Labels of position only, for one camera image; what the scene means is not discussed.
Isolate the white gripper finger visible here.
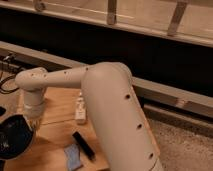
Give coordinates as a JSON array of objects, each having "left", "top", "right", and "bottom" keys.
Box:
[{"left": 32, "top": 118, "right": 42, "bottom": 131}]

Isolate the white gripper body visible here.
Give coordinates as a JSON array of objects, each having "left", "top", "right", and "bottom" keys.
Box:
[{"left": 23, "top": 104, "right": 45, "bottom": 119}]

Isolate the black ceramic bowl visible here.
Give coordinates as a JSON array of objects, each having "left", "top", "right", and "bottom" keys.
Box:
[{"left": 0, "top": 115, "right": 34, "bottom": 160}]

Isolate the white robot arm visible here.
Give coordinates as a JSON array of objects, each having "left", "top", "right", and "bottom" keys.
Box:
[{"left": 15, "top": 62, "right": 164, "bottom": 171}]

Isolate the black device at left edge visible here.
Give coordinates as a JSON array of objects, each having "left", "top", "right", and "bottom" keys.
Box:
[{"left": 0, "top": 106, "right": 6, "bottom": 171}]

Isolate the small clear plastic bottle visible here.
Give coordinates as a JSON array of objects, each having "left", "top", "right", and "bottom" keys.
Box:
[{"left": 75, "top": 93, "right": 87, "bottom": 125}]

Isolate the blue sponge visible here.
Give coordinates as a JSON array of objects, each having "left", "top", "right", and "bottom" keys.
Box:
[{"left": 64, "top": 144, "right": 83, "bottom": 171}]

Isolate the black rectangular bar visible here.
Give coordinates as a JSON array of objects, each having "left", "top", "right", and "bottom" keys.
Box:
[{"left": 72, "top": 132, "right": 95, "bottom": 161}]

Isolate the black coiled cable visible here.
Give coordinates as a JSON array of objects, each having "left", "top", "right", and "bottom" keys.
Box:
[{"left": 0, "top": 66, "right": 21, "bottom": 95}]

